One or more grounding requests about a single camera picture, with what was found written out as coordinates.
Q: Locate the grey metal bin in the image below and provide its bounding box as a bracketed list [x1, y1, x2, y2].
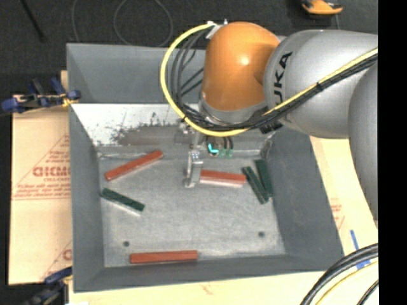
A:
[66, 43, 346, 292]

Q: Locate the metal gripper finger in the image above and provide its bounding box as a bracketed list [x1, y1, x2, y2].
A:
[183, 152, 200, 189]
[194, 159, 205, 186]

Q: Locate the brown cardboard board red print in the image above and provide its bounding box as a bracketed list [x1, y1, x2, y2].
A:
[7, 69, 74, 286]

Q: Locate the dark green flat block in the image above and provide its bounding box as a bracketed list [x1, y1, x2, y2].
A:
[100, 187, 146, 213]
[242, 166, 270, 205]
[254, 159, 275, 200]

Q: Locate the black cylinder on white bracket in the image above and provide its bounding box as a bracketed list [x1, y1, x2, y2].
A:
[259, 121, 284, 158]

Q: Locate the red-brown flat block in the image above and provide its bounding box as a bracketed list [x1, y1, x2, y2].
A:
[104, 149, 164, 182]
[199, 169, 247, 189]
[129, 250, 199, 264]

